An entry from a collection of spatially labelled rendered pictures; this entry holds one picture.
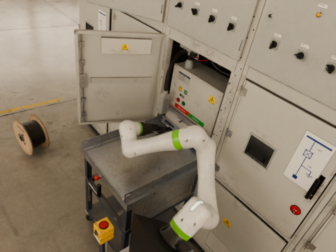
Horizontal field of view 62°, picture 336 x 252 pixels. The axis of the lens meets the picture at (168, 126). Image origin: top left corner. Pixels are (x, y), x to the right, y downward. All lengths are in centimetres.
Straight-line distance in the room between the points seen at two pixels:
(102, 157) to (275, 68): 123
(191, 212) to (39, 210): 174
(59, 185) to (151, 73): 148
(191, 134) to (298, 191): 64
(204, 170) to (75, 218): 147
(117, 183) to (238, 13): 121
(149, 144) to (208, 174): 37
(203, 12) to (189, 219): 116
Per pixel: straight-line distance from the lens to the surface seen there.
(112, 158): 197
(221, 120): 182
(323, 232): 172
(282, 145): 159
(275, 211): 181
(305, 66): 144
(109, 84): 215
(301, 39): 144
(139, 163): 195
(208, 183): 157
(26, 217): 280
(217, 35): 170
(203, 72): 205
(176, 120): 222
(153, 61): 214
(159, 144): 158
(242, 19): 159
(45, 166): 319
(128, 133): 169
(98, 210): 253
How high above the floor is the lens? 219
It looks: 35 degrees down
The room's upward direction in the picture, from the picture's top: 10 degrees clockwise
